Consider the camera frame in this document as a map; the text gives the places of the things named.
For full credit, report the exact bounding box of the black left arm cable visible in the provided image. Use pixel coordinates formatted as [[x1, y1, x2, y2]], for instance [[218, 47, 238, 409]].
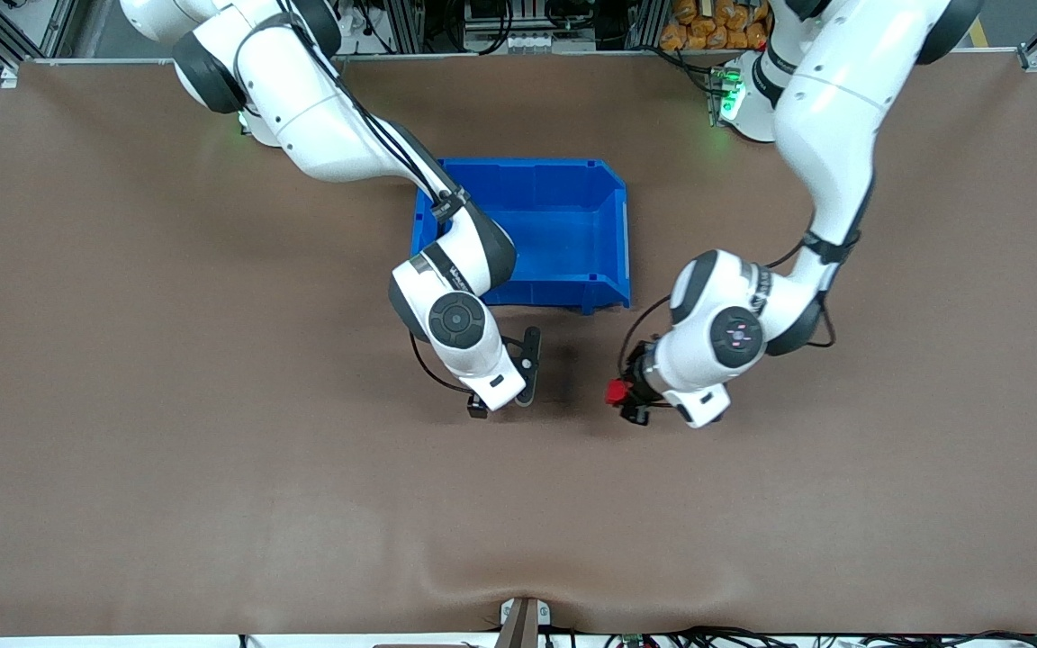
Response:
[[618, 225, 863, 372]]

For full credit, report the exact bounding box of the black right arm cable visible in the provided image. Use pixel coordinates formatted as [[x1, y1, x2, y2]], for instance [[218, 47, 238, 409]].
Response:
[[275, 0, 476, 395]]

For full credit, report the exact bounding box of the brown table cover mat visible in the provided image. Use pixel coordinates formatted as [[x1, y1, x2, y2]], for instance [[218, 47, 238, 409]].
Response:
[[0, 49, 1037, 638]]

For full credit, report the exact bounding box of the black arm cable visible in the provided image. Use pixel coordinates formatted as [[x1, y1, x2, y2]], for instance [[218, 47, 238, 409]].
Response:
[[618, 225, 863, 372], [275, 0, 476, 395]]

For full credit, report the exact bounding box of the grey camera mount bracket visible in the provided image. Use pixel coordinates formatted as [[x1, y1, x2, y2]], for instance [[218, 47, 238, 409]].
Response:
[[498, 597, 552, 648]]

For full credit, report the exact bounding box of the blue plastic storage bin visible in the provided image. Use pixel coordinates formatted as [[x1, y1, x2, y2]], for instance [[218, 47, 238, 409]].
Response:
[[410, 158, 632, 316]]

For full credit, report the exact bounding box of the orange packaged goods pile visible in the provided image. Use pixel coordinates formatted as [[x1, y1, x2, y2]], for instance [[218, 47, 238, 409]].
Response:
[[660, 0, 772, 52]]

